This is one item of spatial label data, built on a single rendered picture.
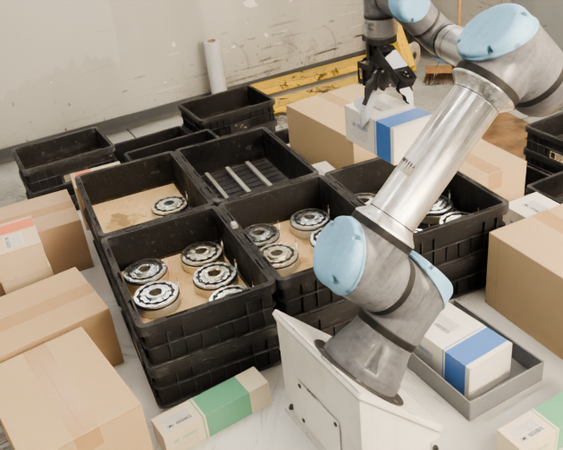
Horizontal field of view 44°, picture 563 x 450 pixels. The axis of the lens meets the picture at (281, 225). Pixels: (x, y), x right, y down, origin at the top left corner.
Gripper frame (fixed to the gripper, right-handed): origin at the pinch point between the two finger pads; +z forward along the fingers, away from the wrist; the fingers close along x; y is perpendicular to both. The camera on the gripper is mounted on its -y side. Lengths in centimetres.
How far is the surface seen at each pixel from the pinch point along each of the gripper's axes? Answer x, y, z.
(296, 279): 39.1, -19.9, 18.8
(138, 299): 68, 3, 25
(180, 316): 64, -18, 18
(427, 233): 6.7, -22.8, 18.3
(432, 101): -198, 223, 109
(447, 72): -226, 241, 100
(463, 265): -3.3, -23.6, 30.7
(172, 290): 60, 2, 25
